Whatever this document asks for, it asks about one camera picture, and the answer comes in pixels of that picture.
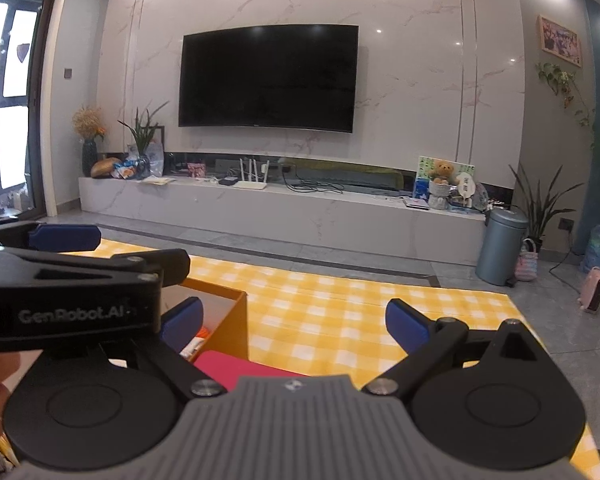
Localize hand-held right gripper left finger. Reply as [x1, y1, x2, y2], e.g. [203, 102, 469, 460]
[97, 296, 228, 398]

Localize brown bread-shaped cushion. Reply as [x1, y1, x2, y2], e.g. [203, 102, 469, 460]
[90, 158, 123, 179]

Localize cardboard box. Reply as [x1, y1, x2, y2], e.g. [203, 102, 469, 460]
[177, 277, 249, 363]

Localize hanging ivy plant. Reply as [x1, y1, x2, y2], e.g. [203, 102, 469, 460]
[535, 61, 596, 131]

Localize white router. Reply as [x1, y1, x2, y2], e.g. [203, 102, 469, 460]
[234, 157, 271, 191]

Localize potted long-leaf plant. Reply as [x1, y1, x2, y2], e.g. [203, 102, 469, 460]
[509, 162, 586, 251]

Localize orange capped white item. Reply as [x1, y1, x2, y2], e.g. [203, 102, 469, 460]
[180, 337, 207, 361]

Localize clear plastic bag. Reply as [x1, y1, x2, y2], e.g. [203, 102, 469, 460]
[140, 142, 165, 178]

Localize black cables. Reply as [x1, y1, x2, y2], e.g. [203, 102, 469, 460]
[280, 162, 346, 195]

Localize green and blue picture board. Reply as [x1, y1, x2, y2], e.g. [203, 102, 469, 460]
[414, 156, 476, 201]

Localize teddy bear bouquet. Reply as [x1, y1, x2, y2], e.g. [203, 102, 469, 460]
[427, 160, 456, 209]

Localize woven basket bag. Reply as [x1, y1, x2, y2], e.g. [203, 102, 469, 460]
[514, 239, 539, 282]

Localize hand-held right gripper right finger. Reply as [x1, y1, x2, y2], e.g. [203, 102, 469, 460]
[362, 298, 548, 396]

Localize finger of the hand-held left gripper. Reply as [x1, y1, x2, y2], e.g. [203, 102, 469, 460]
[0, 220, 103, 253]
[55, 249, 191, 288]

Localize white hand fan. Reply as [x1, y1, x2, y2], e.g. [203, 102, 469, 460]
[455, 175, 477, 206]

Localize glass balcony door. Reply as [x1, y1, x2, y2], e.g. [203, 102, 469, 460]
[0, 0, 63, 221]

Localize dark vase with dried flowers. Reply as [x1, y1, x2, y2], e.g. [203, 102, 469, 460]
[71, 105, 106, 177]

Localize framed wall picture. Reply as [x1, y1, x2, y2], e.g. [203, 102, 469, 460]
[537, 14, 583, 68]

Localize black floor cable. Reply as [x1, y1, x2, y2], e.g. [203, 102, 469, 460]
[550, 240, 588, 293]

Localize pink heater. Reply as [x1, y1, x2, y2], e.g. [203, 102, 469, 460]
[577, 266, 600, 314]

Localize white marble television cabinet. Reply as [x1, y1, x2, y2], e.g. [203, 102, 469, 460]
[78, 175, 487, 267]

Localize yellow checked cloth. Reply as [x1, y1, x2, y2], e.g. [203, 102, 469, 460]
[62, 238, 600, 480]

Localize snack packets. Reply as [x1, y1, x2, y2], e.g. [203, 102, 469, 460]
[111, 160, 141, 181]

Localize red box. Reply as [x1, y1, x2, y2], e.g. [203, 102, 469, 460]
[192, 350, 311, 393]

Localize black wall television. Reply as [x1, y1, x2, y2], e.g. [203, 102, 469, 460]
[178, 24, 359, 134]

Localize grey trash can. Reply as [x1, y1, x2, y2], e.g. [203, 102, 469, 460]
[476, 207, 529, 287]

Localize green plant in glass vase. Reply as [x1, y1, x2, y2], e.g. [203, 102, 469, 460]
[117, 101, 170, 178]

